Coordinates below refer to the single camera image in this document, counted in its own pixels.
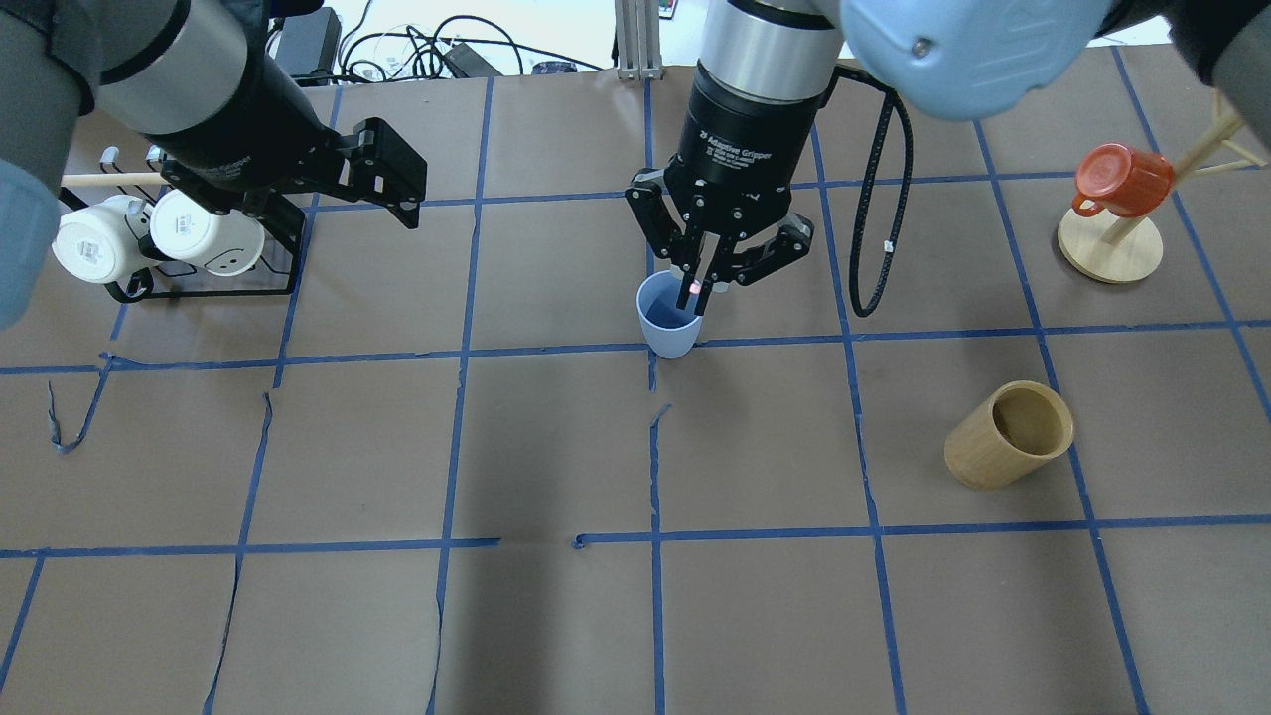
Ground aluminium frame post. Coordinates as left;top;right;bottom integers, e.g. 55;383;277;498
614;0;663;81

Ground black power adapter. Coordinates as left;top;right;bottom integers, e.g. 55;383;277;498
275;6;342;86

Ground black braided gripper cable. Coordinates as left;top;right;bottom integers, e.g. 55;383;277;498
833;63;915;319

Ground white mug left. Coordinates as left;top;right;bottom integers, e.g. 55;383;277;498
52;196;159;284

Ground red plastic mug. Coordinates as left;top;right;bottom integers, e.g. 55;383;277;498
1071;142;1176;218

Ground white mug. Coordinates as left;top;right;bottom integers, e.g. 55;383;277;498
52;196;159;284
149;190;266;277

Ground light blue plastic cup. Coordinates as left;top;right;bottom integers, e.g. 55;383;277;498
636;271;703;359

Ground black cables on floor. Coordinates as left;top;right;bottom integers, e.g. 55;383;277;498
338;0;608;84

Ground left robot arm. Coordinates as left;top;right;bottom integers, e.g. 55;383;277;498
1;1;428;329

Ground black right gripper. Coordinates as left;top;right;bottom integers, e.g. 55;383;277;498
627;67;829;311

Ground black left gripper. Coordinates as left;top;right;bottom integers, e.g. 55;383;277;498
297;117;430;229

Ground white mug right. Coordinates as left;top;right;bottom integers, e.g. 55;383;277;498
149;190;266;277

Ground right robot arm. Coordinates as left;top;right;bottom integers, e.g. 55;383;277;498
627;1;1268;314

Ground wooden mug tree stand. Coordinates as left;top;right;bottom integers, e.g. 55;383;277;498
1057;90;1268;284

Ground bamboo wooden cup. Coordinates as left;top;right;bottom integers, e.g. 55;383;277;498
943;380;1075;491

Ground black wire mug rack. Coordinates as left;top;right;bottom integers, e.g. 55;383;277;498
72;185;305;304

